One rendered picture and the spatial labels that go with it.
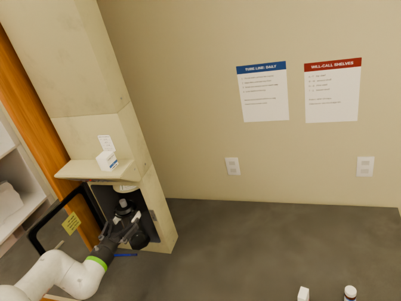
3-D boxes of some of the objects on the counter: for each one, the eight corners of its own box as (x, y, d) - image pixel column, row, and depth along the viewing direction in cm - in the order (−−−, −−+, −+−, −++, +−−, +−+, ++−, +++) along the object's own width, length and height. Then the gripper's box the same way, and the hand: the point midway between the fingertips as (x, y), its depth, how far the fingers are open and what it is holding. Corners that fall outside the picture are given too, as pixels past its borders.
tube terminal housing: (136, 214, 180) (85, 92, 140) (187, 217, 169) (146, 86, 129) (116, 247, 160) (49, 117, 121) (171, 254, 149) (117, 113, 109)
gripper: (124, 248, 117) (148, 207, 135) (79, 243, 125) (108, 205, 143) (130, 260, 121) (153, 219, 139) (86, 255, 129) (114, 216, 147)
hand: (127, 215), depth 139 cm, fingers closed on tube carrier, 9 cm apart
